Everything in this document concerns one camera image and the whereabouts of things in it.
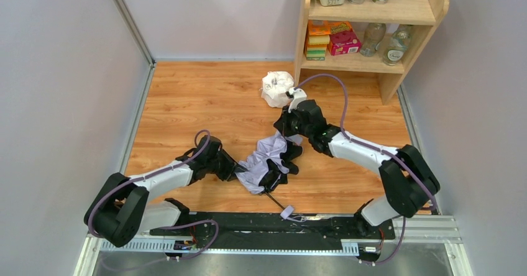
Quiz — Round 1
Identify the white crumpled paper bag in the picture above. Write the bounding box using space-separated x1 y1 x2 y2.
261 71 295 108

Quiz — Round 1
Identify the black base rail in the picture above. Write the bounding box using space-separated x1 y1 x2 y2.
149 212 395 251

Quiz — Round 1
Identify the wooden shelf unit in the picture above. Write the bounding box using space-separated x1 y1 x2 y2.
293 0 451 106

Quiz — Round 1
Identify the clear glass bottle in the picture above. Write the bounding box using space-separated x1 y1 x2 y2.
359 22 387 57
382 24 414 66

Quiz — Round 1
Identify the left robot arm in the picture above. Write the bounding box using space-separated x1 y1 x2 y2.
84 136 246 247

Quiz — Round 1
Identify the clear glass bottle right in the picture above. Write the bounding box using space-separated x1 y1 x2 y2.
382 24 414 66

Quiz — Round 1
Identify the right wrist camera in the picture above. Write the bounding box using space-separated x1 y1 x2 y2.
286 87 307 113

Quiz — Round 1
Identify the orange snack box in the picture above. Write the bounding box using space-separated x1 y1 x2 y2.
307 20 352 35

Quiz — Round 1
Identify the stacked sponges pack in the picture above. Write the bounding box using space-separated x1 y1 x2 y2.
304 35 330 61

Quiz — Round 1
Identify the lavender folding umbrella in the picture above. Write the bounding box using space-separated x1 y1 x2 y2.
235 132 306 223

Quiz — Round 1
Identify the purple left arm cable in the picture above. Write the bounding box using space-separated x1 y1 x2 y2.
86 130 211 239

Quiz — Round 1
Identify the clear glass bottle left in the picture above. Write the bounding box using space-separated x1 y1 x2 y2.
359 22 387 57

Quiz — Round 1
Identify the red snack box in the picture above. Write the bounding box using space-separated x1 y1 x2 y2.
328 30 362 56

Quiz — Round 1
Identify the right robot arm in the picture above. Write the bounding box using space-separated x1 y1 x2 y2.
273 99 441 226

